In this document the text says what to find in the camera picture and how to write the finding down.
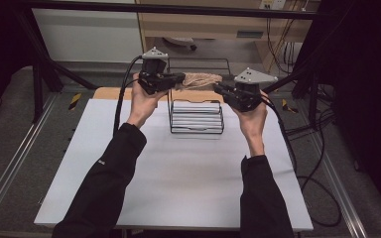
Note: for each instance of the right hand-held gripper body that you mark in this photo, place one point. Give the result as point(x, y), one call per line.
point(248, 94)

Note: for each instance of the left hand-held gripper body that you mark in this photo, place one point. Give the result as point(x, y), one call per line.
point(153, 67)

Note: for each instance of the beige towel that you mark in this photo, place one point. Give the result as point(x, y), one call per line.
point(203, 81)

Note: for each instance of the person's left hand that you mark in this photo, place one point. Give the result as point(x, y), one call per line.
point(142, 105)

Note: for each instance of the person's right hand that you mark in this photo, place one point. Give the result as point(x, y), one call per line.
point(253, 127)

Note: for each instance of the office chair base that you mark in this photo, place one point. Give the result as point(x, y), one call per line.
point(180, 41)

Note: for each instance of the yellow black floor tape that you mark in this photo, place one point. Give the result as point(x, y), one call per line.
point(75, 101)
point(288, 106)

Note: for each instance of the wooden board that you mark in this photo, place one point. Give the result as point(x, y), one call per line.
point(112, 94)

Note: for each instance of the wooden desk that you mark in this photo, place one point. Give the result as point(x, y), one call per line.
point(211, 26)

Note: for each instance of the white cabinet panel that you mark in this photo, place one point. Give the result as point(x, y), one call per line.
point(86, 36)

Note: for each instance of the white power outlet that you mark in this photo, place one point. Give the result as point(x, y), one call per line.
point(273, 4)

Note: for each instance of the black metal frame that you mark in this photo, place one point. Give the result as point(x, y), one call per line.
point(165, 9)

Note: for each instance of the aluminium floor rail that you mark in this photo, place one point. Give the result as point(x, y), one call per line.
point(340, 188)
point(16, 155)

